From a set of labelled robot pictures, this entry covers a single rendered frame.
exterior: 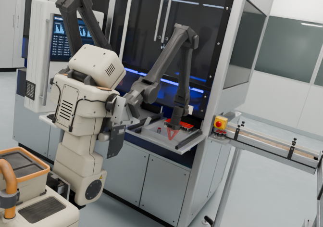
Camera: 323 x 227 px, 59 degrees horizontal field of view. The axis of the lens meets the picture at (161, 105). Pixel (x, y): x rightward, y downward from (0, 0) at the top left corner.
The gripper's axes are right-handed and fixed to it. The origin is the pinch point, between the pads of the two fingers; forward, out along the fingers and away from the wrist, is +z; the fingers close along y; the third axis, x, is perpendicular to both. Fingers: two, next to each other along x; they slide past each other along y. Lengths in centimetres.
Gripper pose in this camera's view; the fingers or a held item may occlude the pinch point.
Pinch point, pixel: (170, 138)
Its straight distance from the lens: 168.8
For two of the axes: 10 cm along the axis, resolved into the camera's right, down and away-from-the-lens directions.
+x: -8.6, -2.8, 4.2
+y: 4.3, 0.3, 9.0
